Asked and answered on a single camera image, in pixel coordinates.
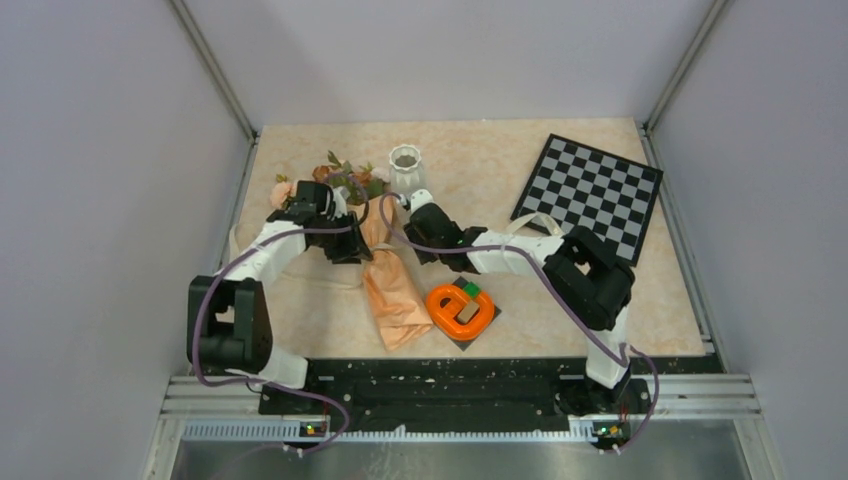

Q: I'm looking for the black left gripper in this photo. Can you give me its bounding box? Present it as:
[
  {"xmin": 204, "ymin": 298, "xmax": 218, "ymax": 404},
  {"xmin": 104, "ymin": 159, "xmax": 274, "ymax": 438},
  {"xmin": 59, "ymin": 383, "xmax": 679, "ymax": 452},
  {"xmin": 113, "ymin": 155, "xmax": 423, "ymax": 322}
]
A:
[{"xmin": 313, "ymin": 210, "xmax": 373, "ymax": 264}]

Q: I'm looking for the orange paper flower bouquet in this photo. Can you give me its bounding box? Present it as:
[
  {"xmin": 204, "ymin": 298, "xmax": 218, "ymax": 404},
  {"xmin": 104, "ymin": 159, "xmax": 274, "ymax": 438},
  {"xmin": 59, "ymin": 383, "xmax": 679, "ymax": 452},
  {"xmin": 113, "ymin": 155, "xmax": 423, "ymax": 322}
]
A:
[{"xmin": 283, "ymin": 152, "xmax": 432, "ymax": 351}]

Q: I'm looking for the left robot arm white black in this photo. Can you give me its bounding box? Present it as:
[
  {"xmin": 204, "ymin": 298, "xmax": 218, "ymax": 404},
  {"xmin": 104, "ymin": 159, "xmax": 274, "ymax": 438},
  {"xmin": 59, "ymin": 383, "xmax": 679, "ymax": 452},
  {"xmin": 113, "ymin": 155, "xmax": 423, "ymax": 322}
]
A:
[{"xmin": 186, "ymin": 181, "xmax": 373, "ymax": 414}]

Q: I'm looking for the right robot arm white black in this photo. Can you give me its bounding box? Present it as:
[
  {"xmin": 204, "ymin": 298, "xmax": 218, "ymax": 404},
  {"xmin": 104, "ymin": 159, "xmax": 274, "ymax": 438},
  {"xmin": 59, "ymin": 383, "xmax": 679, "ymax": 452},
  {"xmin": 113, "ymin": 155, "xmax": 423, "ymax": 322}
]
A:
[{"xmin": 403, "ymin": 201, "xmax": 635, "ymax": 412}]

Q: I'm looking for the white ribbed vase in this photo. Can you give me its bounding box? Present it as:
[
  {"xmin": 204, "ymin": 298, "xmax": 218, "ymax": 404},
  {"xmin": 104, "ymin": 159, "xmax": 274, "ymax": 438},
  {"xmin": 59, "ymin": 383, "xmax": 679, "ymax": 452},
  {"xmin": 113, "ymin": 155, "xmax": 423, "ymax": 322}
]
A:
[{"xmin": 389, "ymin": 144, "xmax": 427, "ymax": 196}]

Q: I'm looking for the green cube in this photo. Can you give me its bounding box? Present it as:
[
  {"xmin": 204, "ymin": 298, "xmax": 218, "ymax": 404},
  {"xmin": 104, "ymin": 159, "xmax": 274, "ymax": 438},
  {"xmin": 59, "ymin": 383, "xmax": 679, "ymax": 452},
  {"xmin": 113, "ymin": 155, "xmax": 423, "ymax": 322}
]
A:
[{"xmin": 462, "ymin": 282, "xmax": 481, "ymax": 300}]

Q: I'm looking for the tan wooden block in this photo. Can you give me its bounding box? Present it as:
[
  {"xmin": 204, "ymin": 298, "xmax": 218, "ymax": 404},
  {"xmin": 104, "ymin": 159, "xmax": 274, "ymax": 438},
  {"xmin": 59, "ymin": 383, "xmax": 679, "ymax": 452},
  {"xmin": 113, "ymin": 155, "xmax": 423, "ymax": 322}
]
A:
[{"xmin": 455, "ymin": 302, "xmax": 480, "ymax": 325}]

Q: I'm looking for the black grey checkerboard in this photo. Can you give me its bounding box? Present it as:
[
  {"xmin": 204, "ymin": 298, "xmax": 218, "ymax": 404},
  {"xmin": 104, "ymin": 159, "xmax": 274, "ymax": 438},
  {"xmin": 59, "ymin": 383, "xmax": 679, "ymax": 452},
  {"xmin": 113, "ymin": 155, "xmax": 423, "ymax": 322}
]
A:
[{"xmin": 510, "ymin": 134, "xmax": 664, "ymax": 266}]

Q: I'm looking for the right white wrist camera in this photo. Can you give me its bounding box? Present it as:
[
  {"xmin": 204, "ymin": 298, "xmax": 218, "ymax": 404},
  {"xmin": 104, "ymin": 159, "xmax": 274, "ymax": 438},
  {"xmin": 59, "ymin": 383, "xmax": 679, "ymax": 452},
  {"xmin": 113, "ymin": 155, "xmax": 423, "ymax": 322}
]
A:
[{"xmin": 397, "ymin": 189, "xmax": 434, "ymax": 214}]

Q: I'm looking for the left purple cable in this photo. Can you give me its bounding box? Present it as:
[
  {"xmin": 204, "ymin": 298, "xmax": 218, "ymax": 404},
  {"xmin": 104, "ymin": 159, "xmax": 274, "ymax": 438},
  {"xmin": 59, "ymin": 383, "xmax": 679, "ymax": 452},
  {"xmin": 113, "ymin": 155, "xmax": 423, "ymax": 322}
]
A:
[{"xmin": 190, "ymin": 172, "xmax": 372, "ymax": 458}]

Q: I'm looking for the purple cable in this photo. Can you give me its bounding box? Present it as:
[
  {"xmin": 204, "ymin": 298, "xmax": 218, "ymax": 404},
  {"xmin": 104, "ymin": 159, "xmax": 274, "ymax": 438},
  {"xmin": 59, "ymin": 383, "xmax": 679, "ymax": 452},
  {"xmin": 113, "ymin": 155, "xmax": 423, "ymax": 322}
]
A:
[
  {"xmin": 190, "ymin": 172, "xmax": 372, "ymax": 458},
  {"xmin": 378, "ymin": 192, "xmax": 660, "ymax": 452}
]

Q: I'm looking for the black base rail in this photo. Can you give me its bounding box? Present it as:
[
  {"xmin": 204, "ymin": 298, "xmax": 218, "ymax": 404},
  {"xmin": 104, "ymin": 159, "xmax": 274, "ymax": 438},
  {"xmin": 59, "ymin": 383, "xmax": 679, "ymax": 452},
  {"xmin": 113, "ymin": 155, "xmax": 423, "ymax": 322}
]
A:
[{"xmin": 258, "ymin": 358, "xmax": 651, "ymax": 433}]

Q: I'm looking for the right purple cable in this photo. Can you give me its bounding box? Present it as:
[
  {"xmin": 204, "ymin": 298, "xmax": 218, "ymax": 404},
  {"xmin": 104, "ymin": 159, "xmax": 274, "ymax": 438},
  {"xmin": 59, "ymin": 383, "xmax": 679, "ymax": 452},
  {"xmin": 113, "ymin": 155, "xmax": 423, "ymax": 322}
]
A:
[{"xmin": 378, "ymin": 192, "xmax": 660, "ymax": 452}]

